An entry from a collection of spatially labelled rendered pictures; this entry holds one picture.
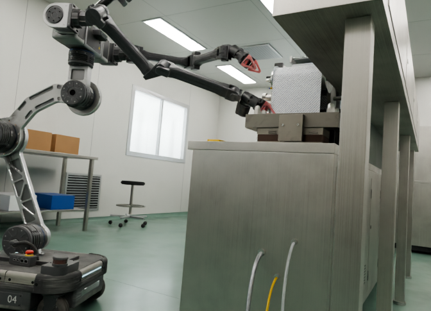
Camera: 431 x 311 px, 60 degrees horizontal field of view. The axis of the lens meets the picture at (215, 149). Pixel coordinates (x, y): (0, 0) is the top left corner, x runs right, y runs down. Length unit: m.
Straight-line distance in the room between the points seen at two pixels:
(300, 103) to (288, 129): 0.27
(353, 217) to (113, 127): 5.22
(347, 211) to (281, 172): 0.62
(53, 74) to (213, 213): 3.99
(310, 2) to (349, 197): 0.46
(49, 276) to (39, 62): 3.64
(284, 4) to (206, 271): 1.12
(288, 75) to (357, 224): 1.07
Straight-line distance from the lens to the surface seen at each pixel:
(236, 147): 1.58
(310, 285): 1.49
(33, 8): 5.30
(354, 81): 0.94
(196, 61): 2.34
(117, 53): 2.38
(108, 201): 5.91
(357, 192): 0.90
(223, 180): 1.59
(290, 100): 1.80
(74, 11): 1.98
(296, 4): 0.97
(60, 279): 1.92
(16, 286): 2.00
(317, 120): 1.53
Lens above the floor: 0.73
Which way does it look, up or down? 5 degrees up
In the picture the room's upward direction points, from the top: 4 degrees clockwise
